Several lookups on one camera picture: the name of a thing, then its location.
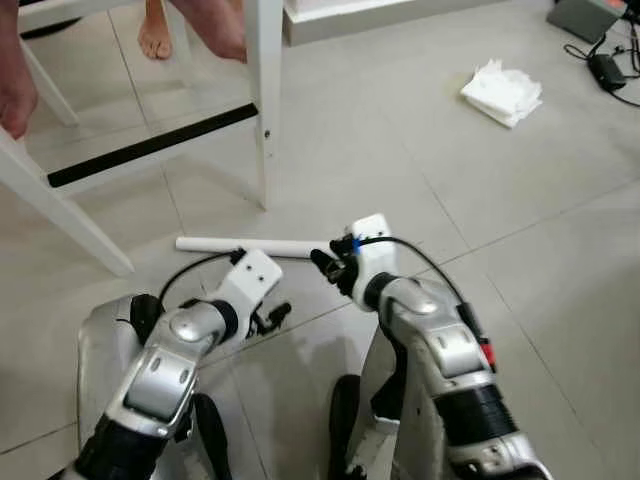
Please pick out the white crumpled tissue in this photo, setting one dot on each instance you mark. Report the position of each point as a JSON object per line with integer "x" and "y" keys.
{"x": 500, "y": 92}

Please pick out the white stool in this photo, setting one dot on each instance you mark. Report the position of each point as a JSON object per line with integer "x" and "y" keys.
{"x": 262, "y": 100}

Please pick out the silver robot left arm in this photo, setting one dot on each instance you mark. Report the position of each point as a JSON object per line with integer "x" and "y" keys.
{"x": 160, "y": 380}

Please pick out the grey robot left leg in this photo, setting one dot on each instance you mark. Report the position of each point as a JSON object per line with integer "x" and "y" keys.
{"x": 100, "y": 360}

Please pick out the grey robot leg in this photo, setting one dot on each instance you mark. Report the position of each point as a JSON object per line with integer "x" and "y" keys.
{"x": 100, "y": 360}
{"x": 375, "y": 400}

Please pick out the black power adapter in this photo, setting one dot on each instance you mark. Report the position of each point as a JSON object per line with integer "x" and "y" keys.
{"x": 606, "y": 72}

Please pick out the grey box red label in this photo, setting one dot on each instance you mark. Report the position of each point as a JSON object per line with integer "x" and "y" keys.
{"x": 585, "y": 18}

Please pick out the grey robot right leg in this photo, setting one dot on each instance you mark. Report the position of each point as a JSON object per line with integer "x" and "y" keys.
{"x": 375, "y": 400}

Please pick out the white plastic table leg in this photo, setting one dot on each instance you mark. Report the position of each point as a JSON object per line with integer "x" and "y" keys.
{"x": 250, "y": 246}

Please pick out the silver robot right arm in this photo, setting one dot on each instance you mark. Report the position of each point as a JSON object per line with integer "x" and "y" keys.
{"x": 450, "y": 350}

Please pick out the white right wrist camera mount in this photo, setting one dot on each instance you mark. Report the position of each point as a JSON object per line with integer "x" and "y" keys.
{"x": 372, "y": 250}

